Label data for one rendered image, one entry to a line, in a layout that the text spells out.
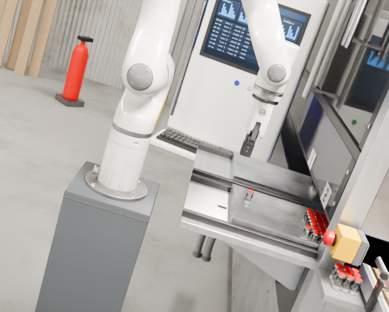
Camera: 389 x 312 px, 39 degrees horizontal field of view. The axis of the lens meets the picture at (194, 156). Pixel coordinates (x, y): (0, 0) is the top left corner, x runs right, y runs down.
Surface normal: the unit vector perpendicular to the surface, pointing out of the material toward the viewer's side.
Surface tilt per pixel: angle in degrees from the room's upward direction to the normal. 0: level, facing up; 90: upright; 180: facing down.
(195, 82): 90
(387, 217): 90
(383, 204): 90
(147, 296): 0
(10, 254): 0
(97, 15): 90
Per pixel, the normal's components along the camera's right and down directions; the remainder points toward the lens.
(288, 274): -0.07, 0.32
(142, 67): -0.05, 0.00
